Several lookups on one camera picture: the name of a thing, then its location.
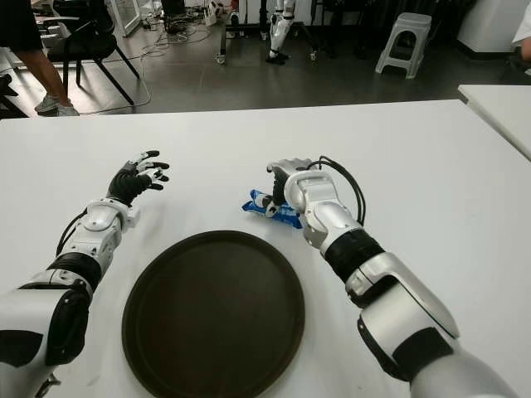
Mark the left robot hand black silver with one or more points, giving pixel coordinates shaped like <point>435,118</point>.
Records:
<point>124,182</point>

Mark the right robot hand black silver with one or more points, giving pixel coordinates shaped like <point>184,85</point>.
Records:
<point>279,186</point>

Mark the blue Oreo cookie pack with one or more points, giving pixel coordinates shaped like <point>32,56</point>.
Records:
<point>253,203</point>

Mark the left robot arm silver black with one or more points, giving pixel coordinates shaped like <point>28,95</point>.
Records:
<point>95,219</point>

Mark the right robot arm silver black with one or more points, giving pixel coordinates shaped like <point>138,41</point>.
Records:
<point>323,207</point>

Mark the round dark brown tray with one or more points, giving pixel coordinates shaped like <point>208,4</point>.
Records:
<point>215,315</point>

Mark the black chair at edge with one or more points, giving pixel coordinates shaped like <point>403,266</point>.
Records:
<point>6,89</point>

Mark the white framed panel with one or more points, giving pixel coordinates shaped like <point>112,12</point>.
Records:
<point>126,29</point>

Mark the white humanoid robot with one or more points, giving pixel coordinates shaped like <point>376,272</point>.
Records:
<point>279,29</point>

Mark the standing person black shorts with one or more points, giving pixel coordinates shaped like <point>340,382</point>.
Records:
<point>16,25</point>

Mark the grey plastic stool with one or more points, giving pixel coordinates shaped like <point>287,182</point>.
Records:
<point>408,20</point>

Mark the white neighbouring table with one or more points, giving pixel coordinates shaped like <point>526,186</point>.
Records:
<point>502,108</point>

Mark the white cabinet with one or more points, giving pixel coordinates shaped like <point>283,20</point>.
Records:
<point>489,20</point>

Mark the seated person white shirt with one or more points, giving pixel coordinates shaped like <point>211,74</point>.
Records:
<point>523,35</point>

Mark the black wheeled frame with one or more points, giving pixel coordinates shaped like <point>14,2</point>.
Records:
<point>222,37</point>

